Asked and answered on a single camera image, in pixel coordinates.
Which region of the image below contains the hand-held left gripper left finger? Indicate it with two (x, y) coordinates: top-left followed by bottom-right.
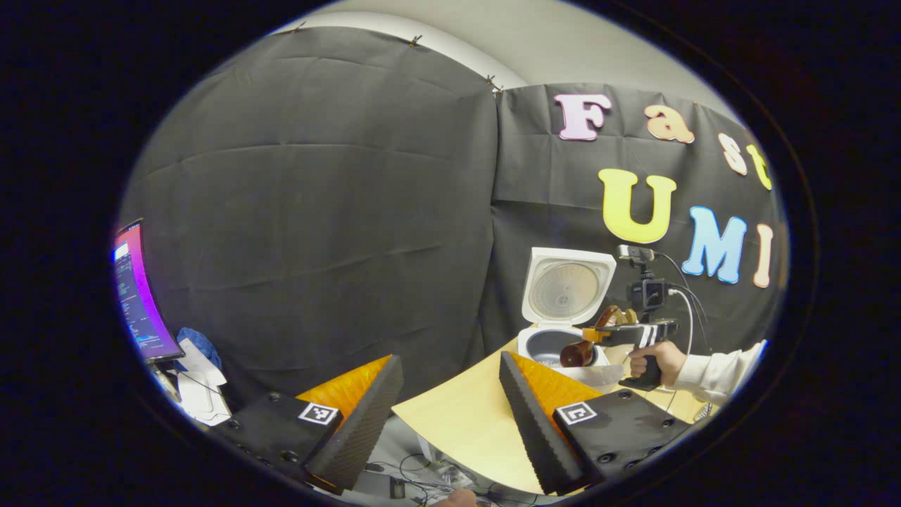
(211, 354), (406, 495)

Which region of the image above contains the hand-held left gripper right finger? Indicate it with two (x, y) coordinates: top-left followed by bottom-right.
(498, 351), (695, 496)

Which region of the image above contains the brown wooden spoon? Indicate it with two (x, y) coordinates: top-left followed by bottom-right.
(560, 340), (596, 369)

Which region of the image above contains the white rice cooker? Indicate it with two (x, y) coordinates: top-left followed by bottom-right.
(517, 246), (618, 371)

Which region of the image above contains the blue cloth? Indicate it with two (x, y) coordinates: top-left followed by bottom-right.
(176, 327), (223, 371)

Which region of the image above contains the black backdrop cloth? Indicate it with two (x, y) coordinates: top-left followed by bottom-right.
(118, 27), (789, 409)

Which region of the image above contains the computer monitor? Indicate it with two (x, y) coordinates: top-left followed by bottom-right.
(113, 218), (186, 365)

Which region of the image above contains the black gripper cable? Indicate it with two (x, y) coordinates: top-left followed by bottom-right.
(655, 251), (713, 353)

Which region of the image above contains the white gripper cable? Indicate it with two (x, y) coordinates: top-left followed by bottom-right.
(667, 287), (695, 354)

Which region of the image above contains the tangle of floor cables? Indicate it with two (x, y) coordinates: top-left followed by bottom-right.
(366, 451), (543, 507)

